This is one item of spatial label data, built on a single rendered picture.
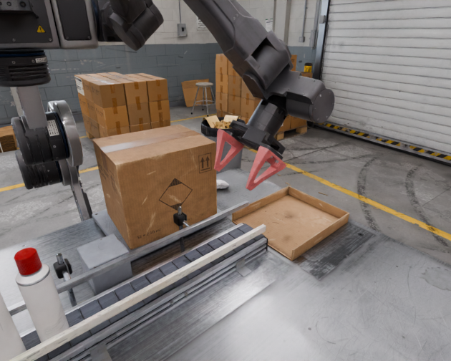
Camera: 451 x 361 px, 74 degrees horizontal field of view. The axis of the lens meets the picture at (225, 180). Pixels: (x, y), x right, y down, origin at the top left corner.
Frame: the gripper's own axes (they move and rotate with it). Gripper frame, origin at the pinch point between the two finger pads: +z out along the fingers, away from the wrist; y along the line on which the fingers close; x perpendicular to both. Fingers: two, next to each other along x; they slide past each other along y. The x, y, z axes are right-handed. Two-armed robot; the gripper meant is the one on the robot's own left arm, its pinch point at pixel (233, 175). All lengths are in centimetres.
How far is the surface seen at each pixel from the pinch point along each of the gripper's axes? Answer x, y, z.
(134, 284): 5.3, -14.6, 33.9
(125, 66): 160, -537, -75
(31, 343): -12, -12, 48
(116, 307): -1.8, -7.5, 35.2
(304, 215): 56, -14, -1
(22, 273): -20.4, -10.4, 32.1
